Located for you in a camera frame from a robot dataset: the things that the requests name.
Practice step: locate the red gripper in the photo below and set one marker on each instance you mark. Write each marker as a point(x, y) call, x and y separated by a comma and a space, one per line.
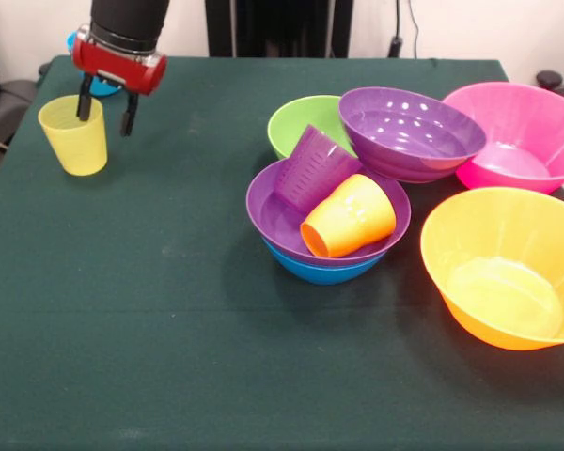
point(117, 66)

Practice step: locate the yellow cup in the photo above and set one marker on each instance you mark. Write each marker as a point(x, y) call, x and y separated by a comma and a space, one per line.
point(77, 145)

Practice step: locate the purple bowl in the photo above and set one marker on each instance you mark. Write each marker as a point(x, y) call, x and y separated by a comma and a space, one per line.
point(268, 216)
point(404, 136)

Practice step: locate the purple cup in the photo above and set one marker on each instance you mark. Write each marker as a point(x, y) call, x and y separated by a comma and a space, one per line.
point(315, 169)

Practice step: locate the orange cup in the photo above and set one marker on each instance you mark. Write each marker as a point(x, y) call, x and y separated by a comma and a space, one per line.
point(319, 239)
point(366, 206)

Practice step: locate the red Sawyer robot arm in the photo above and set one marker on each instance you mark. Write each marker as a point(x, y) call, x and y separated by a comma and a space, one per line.
point(127, 19)

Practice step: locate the blue cup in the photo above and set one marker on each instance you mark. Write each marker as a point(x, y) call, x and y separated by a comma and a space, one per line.
point(103, 87)

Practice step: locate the black office chair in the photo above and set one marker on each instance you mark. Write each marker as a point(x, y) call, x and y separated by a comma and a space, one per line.
point(557, 87)
point(4, 108)

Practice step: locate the green bowl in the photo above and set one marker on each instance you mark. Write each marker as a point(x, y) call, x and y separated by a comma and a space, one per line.
point(296, 117)

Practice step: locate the dark green table cloth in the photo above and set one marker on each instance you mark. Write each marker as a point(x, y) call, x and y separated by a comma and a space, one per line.
point(122, 305)

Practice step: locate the blue bowl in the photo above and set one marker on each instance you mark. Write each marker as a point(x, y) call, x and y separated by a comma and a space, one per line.
point(324, 275)

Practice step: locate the orange bowl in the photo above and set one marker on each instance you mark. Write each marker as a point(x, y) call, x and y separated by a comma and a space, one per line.
point(503, 282)

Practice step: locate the pink bowl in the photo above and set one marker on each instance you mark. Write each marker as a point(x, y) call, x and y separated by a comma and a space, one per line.
point(545, 131)

